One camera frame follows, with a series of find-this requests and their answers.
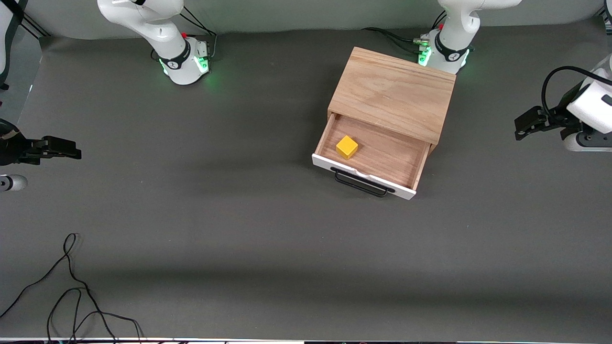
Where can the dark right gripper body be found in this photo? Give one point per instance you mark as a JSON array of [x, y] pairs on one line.
[[14, 148]]

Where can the yellow cube block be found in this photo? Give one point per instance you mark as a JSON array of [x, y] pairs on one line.
[[347, 147]]

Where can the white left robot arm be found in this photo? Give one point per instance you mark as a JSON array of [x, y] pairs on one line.
[[454, 28]]

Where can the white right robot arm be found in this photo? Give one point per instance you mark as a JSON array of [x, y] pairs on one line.
[[158, 28]]

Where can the wooden drawer cabinet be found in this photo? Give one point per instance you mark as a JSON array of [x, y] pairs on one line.
[[392, 91]]

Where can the aluminium frame rail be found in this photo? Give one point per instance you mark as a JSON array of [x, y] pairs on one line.
[[36, 27], [606, 14]]

